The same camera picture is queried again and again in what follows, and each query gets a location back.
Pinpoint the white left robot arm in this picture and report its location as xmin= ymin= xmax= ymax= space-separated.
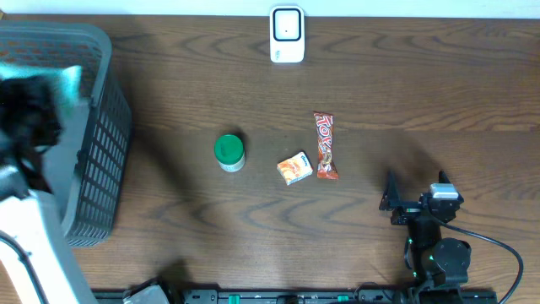
xmin=1 ymin=76 xmax=96 ymax=303

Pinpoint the red chocolate bar wrapper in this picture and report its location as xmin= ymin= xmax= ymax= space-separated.
xmin=313 ymin=111 xmax=339 ymax=180

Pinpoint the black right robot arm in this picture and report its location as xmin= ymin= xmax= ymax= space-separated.
xmin=379 ymin=171 xmax=471 ymax=288

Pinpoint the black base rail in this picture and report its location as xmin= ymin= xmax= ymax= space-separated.
xmin=93 ymin=279 xmax=497 ymax=304

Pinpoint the green lid jar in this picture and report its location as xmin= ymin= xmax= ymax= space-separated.
xmin=214 ymin=134 xmax=246 ymax=172

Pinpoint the grey plastic basket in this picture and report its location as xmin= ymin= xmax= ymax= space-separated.
xmin=1 ymin=21 xmax=132 ymax=247

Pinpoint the small orange box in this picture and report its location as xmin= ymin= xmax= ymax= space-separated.
xmin=277 ymin=151 xmax=313 ymax=186

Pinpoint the light green tissue pack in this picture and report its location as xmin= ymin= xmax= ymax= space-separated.
xmin=1 ymin=62 xmax=88 ymax=116

